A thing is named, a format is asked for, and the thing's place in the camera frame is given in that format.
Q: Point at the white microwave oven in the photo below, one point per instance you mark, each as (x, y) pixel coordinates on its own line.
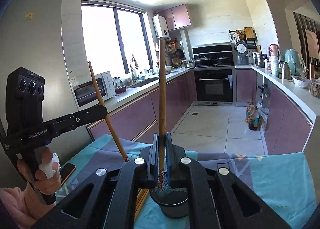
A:
(84, 92)

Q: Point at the kitchen faucet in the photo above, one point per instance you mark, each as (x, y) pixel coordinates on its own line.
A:
(134, 68)

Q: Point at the steel pot on counter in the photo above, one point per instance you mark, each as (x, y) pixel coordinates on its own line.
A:
(259, 59)

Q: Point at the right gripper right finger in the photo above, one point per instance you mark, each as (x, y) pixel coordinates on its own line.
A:
(216, 197)

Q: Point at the left hand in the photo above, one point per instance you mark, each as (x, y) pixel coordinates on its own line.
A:
(47, 178)

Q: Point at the pink wall cabinet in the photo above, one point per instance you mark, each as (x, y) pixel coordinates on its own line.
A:
(176, 17)

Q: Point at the silver refrigerator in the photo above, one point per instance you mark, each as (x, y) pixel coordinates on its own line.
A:
(31, 37)

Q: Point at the teal grey tablecloth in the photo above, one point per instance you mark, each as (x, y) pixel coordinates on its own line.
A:
(284, 182)

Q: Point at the chopstick with red patterned end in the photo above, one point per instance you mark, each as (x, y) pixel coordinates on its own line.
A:
(162, 112)

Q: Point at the white water heater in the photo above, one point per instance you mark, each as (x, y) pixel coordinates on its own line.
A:
(160, 26)

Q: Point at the cooking oil bottle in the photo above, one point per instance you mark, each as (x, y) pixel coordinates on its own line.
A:
(252, 116)

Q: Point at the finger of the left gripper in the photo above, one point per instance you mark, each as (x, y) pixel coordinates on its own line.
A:
(83, 117)

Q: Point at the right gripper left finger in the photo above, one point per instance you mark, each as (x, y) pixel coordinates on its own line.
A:
(106, 199)

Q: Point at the built-in black oven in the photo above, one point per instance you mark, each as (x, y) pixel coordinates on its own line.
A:
(215, 85)

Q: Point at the dark wooden chopstick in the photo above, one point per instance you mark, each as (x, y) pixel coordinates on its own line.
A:
(107, 119)

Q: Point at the black mesh utensil cup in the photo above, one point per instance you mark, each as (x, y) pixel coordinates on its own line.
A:
(172, 201)

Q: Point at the black smartphone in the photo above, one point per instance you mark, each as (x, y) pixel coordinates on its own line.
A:
(66, 171)

